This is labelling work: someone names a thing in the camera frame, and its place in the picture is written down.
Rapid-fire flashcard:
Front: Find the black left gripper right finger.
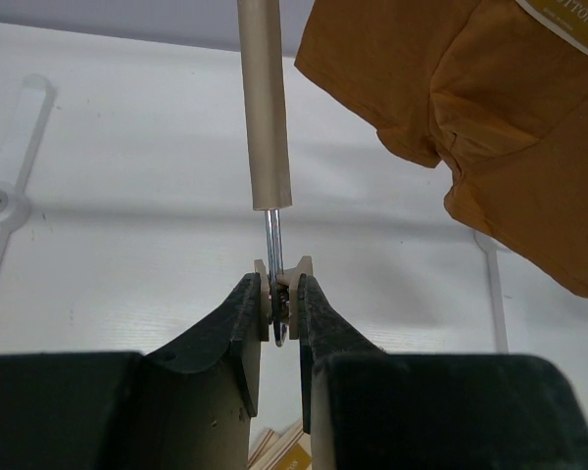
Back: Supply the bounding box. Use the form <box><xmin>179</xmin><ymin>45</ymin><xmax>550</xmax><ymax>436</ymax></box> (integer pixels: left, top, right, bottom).
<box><xmin>297</xmin><ymin>276</ymin><xmax>588</xmax><ymax>469</ymax></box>

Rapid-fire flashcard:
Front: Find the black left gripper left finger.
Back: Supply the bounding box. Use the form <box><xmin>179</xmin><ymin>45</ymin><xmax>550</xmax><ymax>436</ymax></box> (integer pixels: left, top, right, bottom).
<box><xmin>0</xmin><ymin>273</ymin><xmax>261</xmax><ymax>469</ymax></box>

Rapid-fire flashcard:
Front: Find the beige clip hanger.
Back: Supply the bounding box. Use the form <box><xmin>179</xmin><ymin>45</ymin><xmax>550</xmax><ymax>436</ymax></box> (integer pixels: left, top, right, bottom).
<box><xmin>237</xmin><ymin>1</ymin><xmax>293</xmax><ymax>347</ymax></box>

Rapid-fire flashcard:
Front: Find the cream beige underwear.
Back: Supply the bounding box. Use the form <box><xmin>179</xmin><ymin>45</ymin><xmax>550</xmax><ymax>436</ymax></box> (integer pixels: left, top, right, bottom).
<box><xmin>247</xmin><ymin>420</ymin><xmax>313</xmax><ymax>470</ymax></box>

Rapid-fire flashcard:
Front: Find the silver and white clothes rack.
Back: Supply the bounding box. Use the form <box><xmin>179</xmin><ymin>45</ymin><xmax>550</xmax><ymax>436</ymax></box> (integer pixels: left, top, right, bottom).
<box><xmin>0</xmin><ymin>72</ymin><xmax>511</xmax><ymax>353</ymax></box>

